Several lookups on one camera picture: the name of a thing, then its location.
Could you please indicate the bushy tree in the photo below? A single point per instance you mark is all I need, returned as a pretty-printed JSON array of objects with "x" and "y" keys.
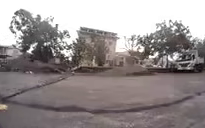
[{"x": 96, "y": 50}]

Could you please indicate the low dirt mound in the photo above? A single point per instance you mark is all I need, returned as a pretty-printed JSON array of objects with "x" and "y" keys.
[{"x": 126, "y": 70}]

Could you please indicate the grey multi-storey building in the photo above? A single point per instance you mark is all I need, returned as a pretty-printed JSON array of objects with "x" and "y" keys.
[{"x": 100, "y": 36}]

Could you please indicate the large dark tree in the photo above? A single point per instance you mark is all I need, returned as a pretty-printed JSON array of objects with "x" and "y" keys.
[{"x": 40, "y": 33}]

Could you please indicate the long dark earth mound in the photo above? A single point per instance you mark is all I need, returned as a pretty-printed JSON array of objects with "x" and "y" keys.
[{"x": 30, "y": 65}]

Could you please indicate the spreading tree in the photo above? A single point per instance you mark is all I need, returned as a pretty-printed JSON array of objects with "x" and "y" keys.
[{"x": 170, "y": 36}]

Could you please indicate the white truck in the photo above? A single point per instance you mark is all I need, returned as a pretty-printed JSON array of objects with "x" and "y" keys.
[{"x": 186, "y": 61}]

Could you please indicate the low building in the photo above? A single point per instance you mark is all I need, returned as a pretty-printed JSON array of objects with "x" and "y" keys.
[{"x": 3, "y": 51}]

